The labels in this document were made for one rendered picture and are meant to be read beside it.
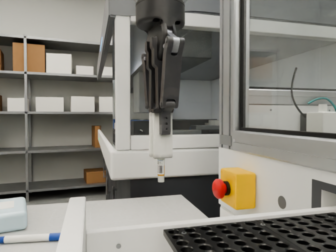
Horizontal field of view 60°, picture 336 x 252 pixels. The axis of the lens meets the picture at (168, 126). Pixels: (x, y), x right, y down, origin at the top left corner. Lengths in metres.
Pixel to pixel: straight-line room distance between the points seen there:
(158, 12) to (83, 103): 3.55
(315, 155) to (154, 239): 0.26
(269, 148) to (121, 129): 0.59
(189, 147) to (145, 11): 0.71
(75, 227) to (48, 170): 4.14
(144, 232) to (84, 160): 4.07
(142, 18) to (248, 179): 0.35
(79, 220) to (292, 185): 0.35
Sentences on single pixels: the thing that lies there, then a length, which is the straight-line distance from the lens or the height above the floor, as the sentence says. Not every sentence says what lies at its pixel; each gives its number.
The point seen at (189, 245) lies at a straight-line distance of 0.29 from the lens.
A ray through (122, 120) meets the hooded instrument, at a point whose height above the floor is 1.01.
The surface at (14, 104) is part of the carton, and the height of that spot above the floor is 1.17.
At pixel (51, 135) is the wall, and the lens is 4.35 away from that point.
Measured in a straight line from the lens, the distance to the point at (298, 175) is 0.51.
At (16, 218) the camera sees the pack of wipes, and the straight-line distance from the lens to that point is 0.77.
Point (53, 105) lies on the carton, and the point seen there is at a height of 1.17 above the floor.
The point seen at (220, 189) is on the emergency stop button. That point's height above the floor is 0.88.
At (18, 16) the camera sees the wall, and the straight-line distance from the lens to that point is 4.57.
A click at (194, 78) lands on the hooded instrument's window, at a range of 1.11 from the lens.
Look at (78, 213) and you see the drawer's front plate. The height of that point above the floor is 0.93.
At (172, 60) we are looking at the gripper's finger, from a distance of 0.41.
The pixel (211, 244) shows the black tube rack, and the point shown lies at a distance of 0.30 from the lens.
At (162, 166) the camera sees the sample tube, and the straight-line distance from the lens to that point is 0.45.
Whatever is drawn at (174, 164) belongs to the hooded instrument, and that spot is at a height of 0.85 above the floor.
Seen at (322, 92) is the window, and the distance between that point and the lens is 0.49.
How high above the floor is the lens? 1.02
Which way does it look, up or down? 2 degrees down
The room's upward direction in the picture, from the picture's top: straight up
